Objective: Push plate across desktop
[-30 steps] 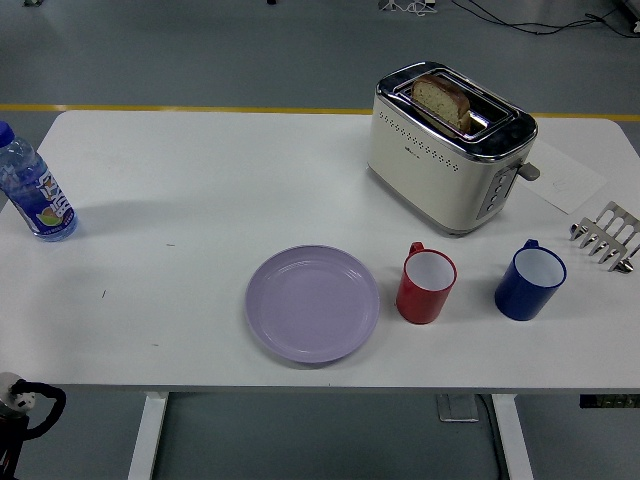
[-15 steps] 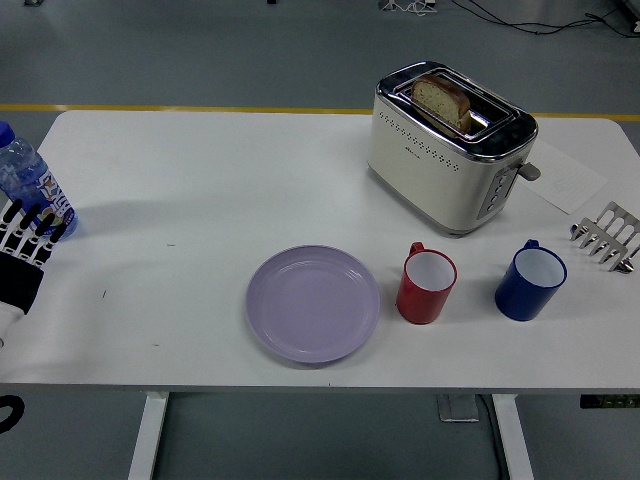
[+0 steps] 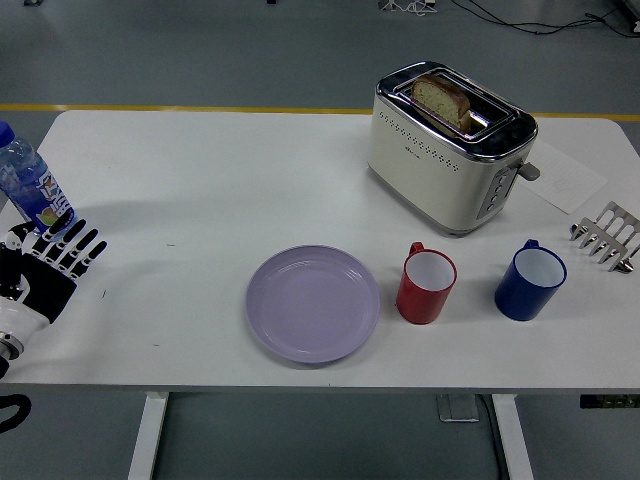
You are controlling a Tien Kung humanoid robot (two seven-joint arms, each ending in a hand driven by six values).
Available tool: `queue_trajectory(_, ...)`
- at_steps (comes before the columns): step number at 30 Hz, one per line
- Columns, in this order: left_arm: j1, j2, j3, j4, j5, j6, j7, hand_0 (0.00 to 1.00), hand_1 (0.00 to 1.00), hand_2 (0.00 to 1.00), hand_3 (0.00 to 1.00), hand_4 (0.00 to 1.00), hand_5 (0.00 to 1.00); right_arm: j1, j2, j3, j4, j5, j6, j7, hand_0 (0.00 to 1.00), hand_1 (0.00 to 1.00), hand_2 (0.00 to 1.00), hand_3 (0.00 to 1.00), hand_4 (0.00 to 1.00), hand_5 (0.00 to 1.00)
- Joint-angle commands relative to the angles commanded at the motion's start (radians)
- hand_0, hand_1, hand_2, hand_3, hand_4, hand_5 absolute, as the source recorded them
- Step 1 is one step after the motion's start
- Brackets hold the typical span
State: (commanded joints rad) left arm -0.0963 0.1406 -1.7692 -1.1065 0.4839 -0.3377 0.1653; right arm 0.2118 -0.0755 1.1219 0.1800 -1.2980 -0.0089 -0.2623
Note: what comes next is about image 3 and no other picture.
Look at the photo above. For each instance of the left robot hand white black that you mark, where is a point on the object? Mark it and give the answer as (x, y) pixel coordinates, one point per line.
(45, 290)

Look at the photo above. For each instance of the purple plate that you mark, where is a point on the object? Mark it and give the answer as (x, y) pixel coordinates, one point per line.
(312, 305)

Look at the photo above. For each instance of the clear water bottle blue cap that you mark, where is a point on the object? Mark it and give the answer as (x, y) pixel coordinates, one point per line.
(30, 185)

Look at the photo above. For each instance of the white table leg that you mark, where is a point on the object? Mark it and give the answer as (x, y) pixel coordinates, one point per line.
(147, 440)
(515, 440)

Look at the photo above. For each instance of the red mug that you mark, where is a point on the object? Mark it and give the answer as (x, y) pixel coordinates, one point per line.
(417, 302)

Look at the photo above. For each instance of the cream chrome toaster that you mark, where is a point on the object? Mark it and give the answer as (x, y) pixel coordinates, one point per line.
(430, 180)

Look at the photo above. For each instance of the bread slice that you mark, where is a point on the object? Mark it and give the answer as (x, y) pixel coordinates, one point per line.
(442, 100)

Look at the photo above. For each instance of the white floor stand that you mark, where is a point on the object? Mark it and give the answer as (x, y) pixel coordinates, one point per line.
(407, 5)

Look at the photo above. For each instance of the blue mug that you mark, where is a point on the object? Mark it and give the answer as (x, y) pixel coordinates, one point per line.
(520, 300)

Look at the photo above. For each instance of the white paper card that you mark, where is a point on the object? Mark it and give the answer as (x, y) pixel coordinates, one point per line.
(570, 185)

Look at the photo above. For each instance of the metal toast rack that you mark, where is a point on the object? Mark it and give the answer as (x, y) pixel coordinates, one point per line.
(607, 235)

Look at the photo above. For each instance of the table control panel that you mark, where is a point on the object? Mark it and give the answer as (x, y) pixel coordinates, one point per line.
(610, 401)

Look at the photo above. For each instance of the grey bracket under table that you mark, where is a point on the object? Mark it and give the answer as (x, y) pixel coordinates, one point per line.
(456, 407)

